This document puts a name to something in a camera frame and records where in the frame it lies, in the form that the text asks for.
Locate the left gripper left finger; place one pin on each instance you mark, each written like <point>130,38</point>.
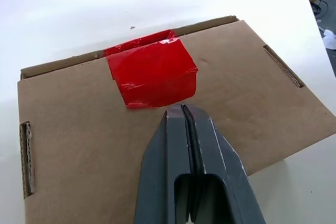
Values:
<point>162,161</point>

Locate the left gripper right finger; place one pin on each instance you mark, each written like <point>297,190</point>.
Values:
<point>218,161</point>

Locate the brown cardboard box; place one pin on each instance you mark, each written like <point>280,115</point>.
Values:
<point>78,142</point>

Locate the red tape strip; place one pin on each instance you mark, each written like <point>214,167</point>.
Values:
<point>155,77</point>

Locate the white paper scrap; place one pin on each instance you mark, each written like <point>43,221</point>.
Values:
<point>330,39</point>

